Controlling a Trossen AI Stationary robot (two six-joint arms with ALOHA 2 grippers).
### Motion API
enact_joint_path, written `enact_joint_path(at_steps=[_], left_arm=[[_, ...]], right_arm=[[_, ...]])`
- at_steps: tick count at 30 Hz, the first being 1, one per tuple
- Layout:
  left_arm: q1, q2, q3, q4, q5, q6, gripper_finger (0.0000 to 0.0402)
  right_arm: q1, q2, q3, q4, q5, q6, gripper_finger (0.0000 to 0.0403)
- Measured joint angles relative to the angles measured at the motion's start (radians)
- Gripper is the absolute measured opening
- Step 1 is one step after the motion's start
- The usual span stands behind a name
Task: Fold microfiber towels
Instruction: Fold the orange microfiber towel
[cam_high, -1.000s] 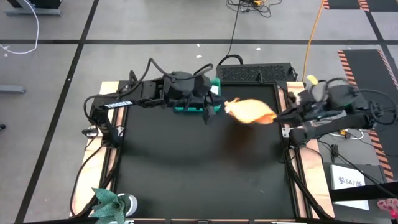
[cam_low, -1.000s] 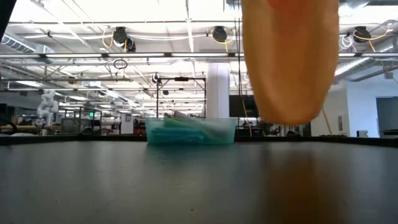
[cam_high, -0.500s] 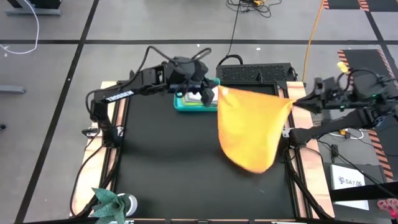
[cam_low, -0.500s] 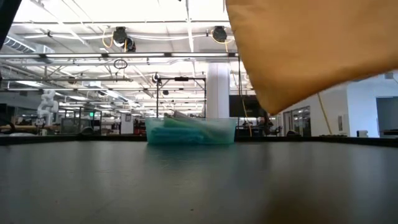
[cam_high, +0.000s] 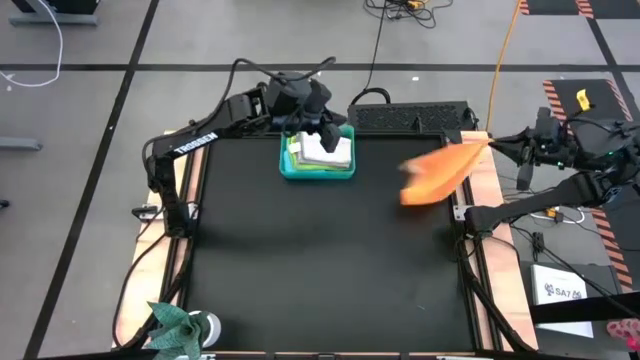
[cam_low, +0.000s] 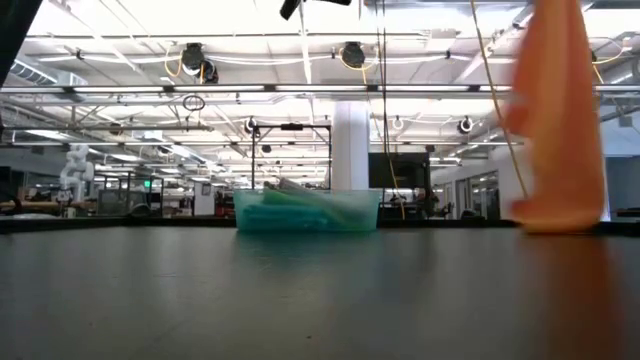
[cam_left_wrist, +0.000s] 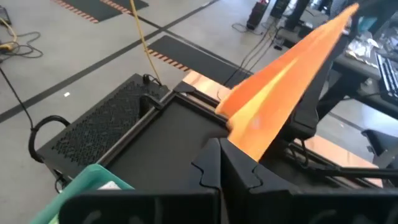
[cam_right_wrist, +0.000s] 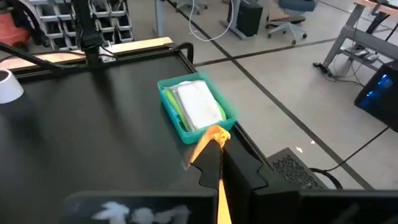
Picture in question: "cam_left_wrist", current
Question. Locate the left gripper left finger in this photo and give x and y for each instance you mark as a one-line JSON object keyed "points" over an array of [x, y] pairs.
{"points": [[174, 205]]}

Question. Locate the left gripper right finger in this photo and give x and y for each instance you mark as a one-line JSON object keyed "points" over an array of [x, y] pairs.
{"points": [[280, 205]]}

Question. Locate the grey microfiber towel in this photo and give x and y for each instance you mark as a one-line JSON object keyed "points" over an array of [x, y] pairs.
{"points": [[109, 186]]}

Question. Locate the teal plastic bin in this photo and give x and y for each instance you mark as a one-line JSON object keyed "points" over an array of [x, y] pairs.
{"points": [[84, 183]]}

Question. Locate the orange microfiber towel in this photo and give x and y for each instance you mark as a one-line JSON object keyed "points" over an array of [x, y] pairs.
{"points": [[273, 99]]}

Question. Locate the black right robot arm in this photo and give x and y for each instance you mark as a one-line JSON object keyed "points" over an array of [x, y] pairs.
{"points": [[308, 109]]}

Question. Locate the black side desk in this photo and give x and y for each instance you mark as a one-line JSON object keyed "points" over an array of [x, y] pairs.
{"points": [[357, 67]]}

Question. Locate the black keyboard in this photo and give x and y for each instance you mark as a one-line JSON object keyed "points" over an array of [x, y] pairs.
{"points": [[388, 74]]}

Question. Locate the black computer case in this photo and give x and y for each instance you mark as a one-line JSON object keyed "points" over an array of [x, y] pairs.
{"points": [[102, 124]]}

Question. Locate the black floor box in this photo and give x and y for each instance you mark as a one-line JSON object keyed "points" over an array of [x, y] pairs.
{"points": [[256, 15]]}

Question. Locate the large black hazard-striped mat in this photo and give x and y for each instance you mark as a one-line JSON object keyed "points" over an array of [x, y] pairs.
{"points": [[202, 59]]}

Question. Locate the small black hazard-striped mat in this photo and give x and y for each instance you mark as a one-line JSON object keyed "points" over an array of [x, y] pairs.
{"points": [[102, 7]]}

